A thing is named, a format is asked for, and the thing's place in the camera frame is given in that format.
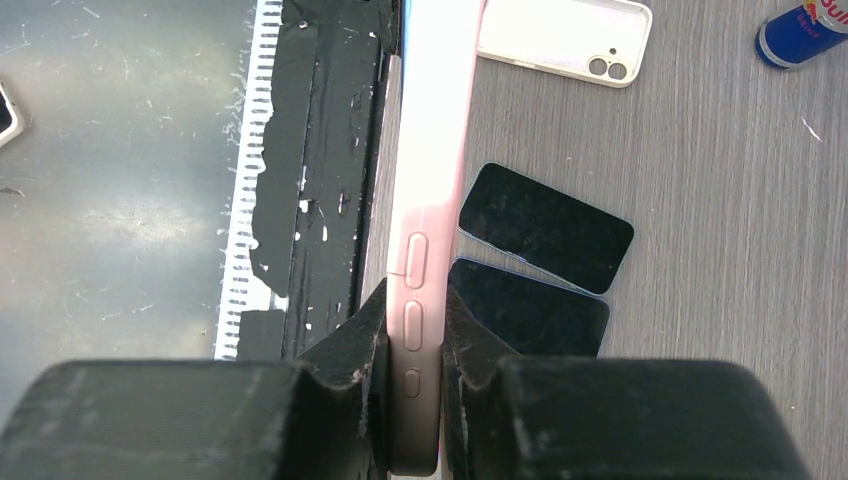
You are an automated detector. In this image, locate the Red Bull can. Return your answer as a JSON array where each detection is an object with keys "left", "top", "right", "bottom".
[{"left": 754, "top": 0, "right": 847, "bottom": 70}]

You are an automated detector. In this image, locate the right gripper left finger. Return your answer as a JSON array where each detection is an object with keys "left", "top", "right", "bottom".
[{"left": 1, "top": 284, "right": 388, "bottom": 479}]

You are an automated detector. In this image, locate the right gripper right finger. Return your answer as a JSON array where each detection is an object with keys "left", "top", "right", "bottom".
[{"left": 441, "top": 290, "right": 809, "bottom": 479}]

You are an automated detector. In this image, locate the phone on metal sheet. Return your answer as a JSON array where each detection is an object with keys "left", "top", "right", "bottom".
[{"left": 0, "top": 82, "right": 26, "bottom": 147}]

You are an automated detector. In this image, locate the teal phone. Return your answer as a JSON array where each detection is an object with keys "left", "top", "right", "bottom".
[{"left": 459, "top": 163, "right": 635, "bottom": 295}]

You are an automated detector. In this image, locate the dark blue phone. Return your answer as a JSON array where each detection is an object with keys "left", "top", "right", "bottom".
[{"left": 397, "top": 0, "right": 412, "bottom": 59}]

